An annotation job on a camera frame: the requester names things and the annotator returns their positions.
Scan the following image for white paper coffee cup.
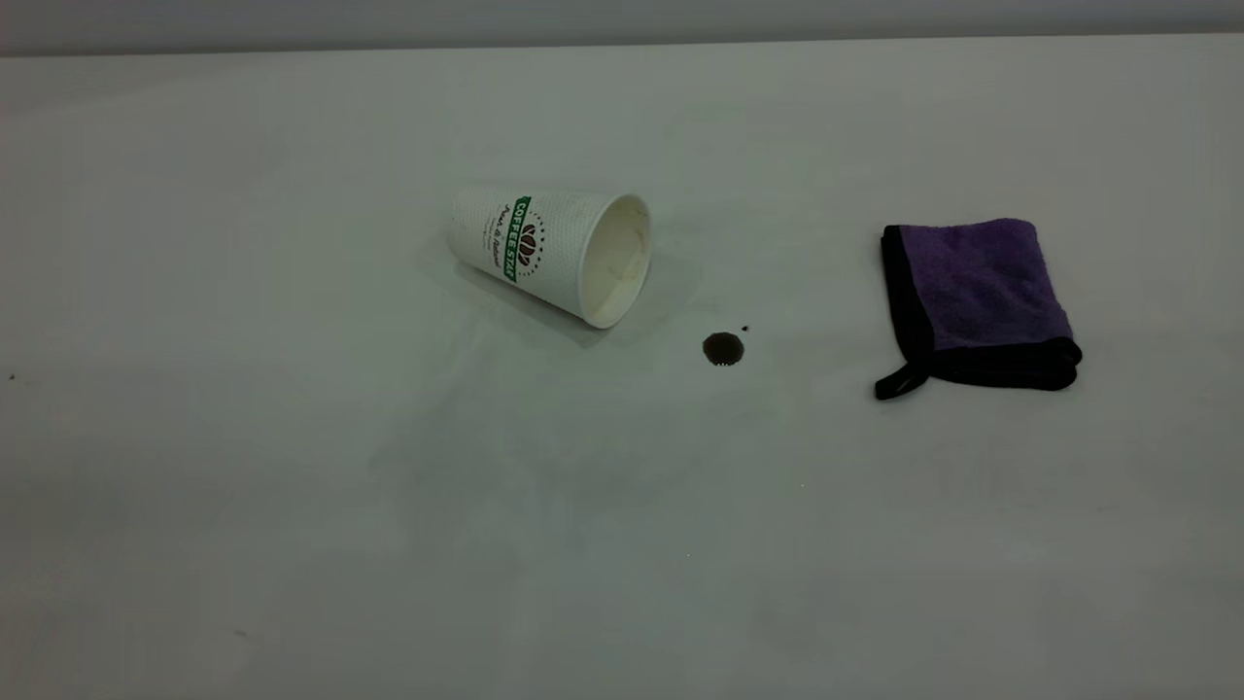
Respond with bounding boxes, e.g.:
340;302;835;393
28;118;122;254
447;187;653;331

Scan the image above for purple cloth with black trim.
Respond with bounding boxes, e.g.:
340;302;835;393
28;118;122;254
874;217;1084;403

